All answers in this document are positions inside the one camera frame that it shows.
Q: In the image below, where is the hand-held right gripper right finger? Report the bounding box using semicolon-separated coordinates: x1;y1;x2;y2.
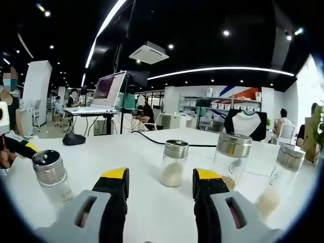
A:
192;168;284;243

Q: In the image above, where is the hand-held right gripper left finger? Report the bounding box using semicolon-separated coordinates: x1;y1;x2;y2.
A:
35;167;130;243

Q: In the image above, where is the small seasoning bottle white powder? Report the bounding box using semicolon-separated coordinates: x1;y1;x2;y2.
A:
32;149;74;203

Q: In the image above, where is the tall seasoning bottle brown powder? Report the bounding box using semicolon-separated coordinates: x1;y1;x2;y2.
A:
212;132;253;190

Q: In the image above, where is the tall seasoning bottle white powder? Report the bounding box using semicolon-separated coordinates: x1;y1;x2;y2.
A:
254;143;306;222

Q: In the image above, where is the small seasoning bottle beige powder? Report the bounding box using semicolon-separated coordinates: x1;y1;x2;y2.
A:
159;139;189;187

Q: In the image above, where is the person's left hand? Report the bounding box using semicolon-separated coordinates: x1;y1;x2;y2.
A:
0;149;16;170

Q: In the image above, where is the black puck-shaped device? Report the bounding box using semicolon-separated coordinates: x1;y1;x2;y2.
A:
62;133;86;146

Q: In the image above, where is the black and white shirt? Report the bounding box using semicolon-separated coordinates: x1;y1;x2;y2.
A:
224;109;268;142

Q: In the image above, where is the open white laptop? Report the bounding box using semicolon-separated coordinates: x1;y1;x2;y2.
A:
64;70;127;114

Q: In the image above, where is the brown paper bag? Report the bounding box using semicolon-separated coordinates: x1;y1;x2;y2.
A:
303;117;319;152

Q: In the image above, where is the shelf with white bins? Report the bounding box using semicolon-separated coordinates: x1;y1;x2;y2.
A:
179;87;263;130

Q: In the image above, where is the green potted plant white pot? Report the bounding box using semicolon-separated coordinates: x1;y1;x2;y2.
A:
312;100;324;163

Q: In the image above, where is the curved ceiling light strip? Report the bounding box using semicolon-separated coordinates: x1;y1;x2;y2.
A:
85;0;127;68

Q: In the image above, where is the straight ceiling light strip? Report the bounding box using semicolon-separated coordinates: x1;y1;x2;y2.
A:
147;67;296;81

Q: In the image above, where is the white ceiling air conditioner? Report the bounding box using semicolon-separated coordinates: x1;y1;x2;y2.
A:
129;44;170;64

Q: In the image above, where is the black cable with plug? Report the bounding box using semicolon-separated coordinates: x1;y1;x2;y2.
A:
131;130;218;147

